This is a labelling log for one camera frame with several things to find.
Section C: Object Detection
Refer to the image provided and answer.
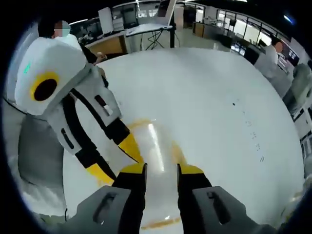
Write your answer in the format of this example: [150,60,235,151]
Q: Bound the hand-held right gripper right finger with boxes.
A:
[176,163,247,234]

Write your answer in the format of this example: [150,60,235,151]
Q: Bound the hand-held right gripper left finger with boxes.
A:
[77,162,148,234]

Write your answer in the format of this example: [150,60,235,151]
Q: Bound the grey mesh office chair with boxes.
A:
[4,97,68,220]

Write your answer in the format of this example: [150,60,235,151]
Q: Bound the wooden desk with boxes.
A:
[80,30,129,59]

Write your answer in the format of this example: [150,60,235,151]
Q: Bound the white upright box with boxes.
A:
[98,7,113,34]

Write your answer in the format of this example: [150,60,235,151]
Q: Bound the white desk black legs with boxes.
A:
[125,23,173,37]

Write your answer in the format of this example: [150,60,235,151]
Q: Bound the dark desktop monitor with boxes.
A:
[121,9,140,28]

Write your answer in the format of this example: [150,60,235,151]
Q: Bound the black pole stand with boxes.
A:
[168,23,181,49]

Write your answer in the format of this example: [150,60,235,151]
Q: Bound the large display screen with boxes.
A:
[157,0,176,25]

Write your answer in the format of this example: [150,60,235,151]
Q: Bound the wooden counter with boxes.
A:
[192,21,208,38]

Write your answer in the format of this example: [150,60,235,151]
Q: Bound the white shelf unit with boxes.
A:
[290,104,312,159]

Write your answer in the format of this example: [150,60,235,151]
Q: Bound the dark wall screen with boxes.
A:
[279,45,300,66]

